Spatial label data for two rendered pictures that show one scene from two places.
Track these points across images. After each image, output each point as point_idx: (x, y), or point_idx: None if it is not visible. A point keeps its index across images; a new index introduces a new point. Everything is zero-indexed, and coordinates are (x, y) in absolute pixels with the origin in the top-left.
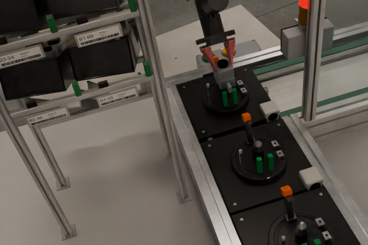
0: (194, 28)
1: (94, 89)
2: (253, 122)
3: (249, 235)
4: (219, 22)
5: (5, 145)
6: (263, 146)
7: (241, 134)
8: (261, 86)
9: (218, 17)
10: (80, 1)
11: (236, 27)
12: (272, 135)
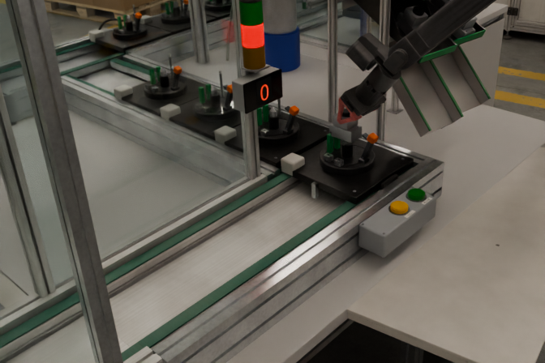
0: (538, 300)
1: None
2: (302, 153)
3: None
4: (362, 83)
5: (534, 126)
6: (269, 117)
7: (304, 143)
8: (320, 181)
9: (364, 81)
10: None
11: (473, 322)
12: (276, 150)
